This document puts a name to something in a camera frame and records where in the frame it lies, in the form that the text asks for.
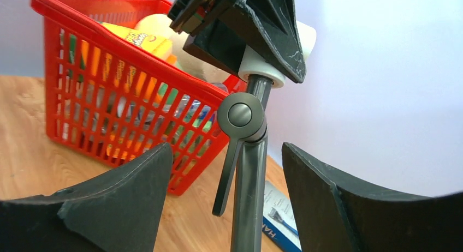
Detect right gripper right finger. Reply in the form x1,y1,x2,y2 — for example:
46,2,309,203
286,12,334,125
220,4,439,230
281,142,462,251

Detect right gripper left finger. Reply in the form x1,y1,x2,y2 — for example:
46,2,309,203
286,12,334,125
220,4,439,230
1,143,173,251

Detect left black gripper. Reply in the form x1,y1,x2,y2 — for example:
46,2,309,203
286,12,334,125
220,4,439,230
168,0,306,83

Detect white pvc elbow fitting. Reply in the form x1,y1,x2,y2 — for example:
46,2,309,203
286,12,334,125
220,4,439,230
238,21,317,88

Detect dark grey metal faucet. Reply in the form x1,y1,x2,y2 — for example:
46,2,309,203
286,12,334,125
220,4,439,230
212,74,272,251

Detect grey blue razor box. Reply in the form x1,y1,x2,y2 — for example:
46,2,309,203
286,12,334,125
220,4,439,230
262,181,302,252

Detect brown toilet paper roll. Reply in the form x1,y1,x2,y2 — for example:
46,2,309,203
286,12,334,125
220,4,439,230
169,32,230,83

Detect red plastic basket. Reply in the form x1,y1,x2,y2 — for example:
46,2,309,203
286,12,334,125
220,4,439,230
31,0,246,196

